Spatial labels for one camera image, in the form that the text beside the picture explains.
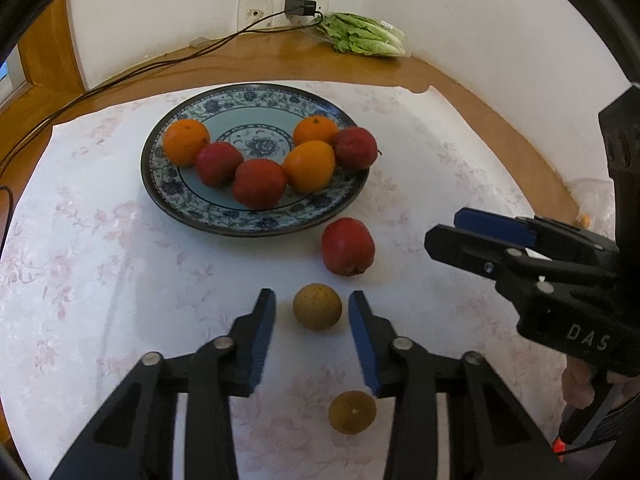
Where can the clear plastic bag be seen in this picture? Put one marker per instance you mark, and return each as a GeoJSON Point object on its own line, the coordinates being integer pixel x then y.
{"type": "Point", "coordinates": [595, 200]}

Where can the white floral table mat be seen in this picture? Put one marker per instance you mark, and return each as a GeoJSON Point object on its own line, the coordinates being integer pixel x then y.
{"type": "Point", "coordinates": [125, 285]}

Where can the small round orange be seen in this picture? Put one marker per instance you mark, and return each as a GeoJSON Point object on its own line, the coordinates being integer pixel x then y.
{"type": "Point", "coordinates": [315, 130]}

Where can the glass window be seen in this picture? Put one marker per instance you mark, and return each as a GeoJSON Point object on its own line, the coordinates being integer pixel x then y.
{"type": "Point", "coordinates": [7, 75]}

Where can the wooden window frame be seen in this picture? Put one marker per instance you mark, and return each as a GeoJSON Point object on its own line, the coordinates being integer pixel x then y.
{"type": "Point", "coordinates": [50, 45]}

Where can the red apple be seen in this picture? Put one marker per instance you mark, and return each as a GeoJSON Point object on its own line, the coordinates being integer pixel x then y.
{"type": "Point", "coordinates": [347, 246]}
{"type": "Point", "coordinates": [218, 164]}
{"type": "Point", "coordinates": [259, 183]}
{"type": "Point", "coordinates": [356, 146]}

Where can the blue patterned ceramic plate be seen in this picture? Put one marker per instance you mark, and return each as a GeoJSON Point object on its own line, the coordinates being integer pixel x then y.
{"type": "Point", "coordinates": [230, 105]}

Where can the black charger plug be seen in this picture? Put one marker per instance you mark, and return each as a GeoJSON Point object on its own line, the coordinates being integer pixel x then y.
{"type": "Point", "coordinates": [300, 7]}

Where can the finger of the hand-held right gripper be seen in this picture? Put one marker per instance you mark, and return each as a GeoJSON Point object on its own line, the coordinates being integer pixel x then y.
{"type": "Point", "coordinates": [465, 250]}
{"type": "Point", "coordinates": [492, 225]}

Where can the oval orange citrus fruit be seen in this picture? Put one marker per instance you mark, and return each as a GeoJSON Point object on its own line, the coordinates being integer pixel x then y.
{"type": "Point", "coordinates": [310, 166]}

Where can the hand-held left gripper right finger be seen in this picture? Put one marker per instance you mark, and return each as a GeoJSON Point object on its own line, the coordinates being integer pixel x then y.
{"type": "Point", "coordinates": [365, 340]}

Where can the person's right hand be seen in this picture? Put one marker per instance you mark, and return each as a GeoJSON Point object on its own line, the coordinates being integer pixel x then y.
{"type": "Point", "coordinates": [577, 385]}

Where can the green romaine lettuce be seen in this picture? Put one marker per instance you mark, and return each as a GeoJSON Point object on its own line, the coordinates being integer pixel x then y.
{"type": "Point", "coordinates": [365, 35]}

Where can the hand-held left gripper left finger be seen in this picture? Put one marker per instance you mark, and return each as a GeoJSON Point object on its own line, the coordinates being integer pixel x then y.
{"type": "Point", "coordinates": [260, 340]}

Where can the small brown round fruit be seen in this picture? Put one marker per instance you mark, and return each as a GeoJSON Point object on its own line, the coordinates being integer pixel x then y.
{"type": "Point", "coordinates": [317, 306]}
{"type": "Point", "coordinates": [351, 411]}

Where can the large round orange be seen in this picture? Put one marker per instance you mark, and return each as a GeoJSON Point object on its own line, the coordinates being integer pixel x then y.
{"type": "Point", "coordinates": [186, 141]}

